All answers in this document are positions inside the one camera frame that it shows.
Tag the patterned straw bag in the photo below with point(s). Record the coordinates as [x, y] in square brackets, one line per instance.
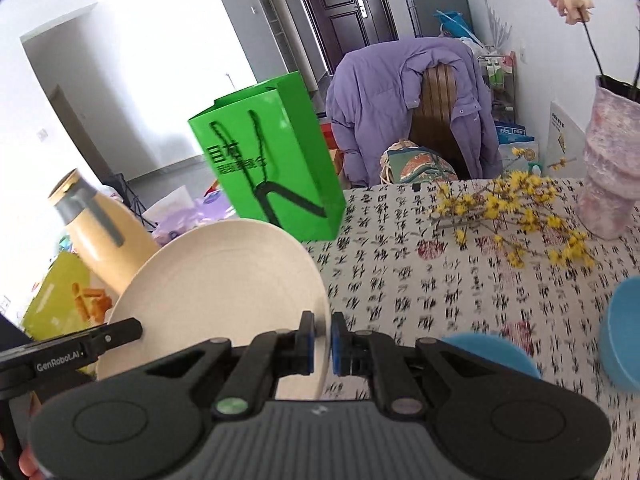
[405, 162]

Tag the green paper shopping bag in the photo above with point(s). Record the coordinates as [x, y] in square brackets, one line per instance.
[267, 151]

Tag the yellow thermos jug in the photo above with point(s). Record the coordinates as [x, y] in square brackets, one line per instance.
[107, 236]

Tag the cream plate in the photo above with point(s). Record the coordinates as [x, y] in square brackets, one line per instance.
[235, 279]

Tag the wooden chair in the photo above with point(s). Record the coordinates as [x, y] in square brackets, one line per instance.
[430, 126]

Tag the left hand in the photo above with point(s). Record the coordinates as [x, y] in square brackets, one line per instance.
[27, 463]

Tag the yellow-green snack box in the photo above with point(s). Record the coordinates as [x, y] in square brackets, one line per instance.
[69, 299]

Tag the blue bowl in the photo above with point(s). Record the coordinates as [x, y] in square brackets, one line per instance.
[495, 349]
[619, 336]

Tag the yellow flower branch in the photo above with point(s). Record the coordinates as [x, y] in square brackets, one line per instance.
[517, 210]

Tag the pink textured vase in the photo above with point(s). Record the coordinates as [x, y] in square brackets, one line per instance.
[610, 188]

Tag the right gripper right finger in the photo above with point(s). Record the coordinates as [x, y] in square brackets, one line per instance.
[388, 368]

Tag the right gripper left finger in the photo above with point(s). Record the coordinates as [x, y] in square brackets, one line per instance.
[256, 369]

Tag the dried pink roses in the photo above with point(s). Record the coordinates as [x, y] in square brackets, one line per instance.
[579, 12]

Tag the purple tissue pack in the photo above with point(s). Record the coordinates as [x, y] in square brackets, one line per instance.
[210, 209]

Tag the purple puffer jacket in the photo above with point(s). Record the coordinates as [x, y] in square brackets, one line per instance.
[375, 89]

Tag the white poster board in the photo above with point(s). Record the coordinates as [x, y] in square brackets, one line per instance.
[565, 146]

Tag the calligraphy print tablecloth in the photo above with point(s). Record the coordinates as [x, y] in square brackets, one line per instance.
[391, 269]

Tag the dark entrance door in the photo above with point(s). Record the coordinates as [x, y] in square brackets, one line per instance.
[343, 26]

